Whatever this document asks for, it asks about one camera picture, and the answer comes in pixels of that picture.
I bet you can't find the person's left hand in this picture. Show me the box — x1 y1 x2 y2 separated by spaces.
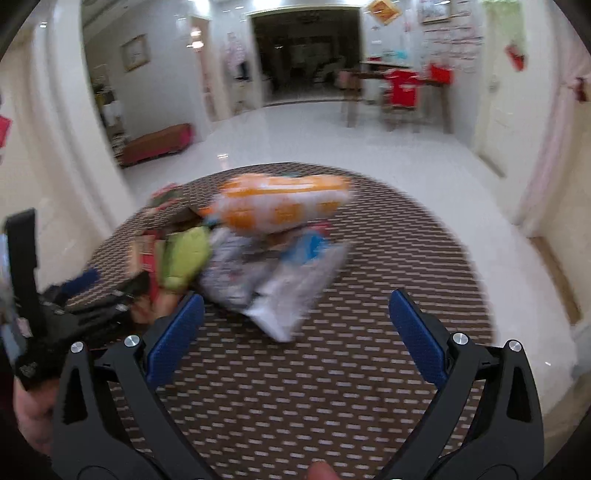
13 378 59 456

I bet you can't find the newspaper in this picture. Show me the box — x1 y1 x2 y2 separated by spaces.
199 227 280 311

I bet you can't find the brown polka dot tablecloth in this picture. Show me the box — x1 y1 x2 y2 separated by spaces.
59 161 498 480

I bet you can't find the red snack wrapper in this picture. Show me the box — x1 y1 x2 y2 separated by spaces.
144 183 184 217

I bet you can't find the green snack wrapper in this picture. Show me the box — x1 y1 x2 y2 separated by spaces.
159 226 211 292

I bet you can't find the red curtain bow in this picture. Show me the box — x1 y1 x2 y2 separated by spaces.
573 77 589 103

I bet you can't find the white door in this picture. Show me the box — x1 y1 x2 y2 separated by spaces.
473 0 541 179

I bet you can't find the red basket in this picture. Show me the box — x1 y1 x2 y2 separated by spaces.
428 62 454 85

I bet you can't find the coat stand with clothes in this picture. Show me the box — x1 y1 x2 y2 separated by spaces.
225 32 252 82

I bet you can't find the wooden dining table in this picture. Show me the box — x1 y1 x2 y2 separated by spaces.
344 63 454 134

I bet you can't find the pink curtain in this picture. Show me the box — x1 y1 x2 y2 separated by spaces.
516 26 590 237

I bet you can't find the orange diamond wall decoration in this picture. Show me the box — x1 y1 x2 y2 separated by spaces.
367 0 403 26

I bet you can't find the framed wall picture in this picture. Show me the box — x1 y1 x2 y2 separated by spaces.
120 34 150 72

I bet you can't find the chair with red cover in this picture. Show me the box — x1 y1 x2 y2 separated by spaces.
381 69 422 133

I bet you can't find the red door ornament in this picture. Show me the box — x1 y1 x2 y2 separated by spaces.
505 43 527 72

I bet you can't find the framed picture above table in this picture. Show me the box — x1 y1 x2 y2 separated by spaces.
418 0 452 24

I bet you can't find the red bench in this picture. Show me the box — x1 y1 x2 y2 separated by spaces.
119 123 194 167

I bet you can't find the orange white snack bag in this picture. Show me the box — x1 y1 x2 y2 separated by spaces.
199 173 353 235

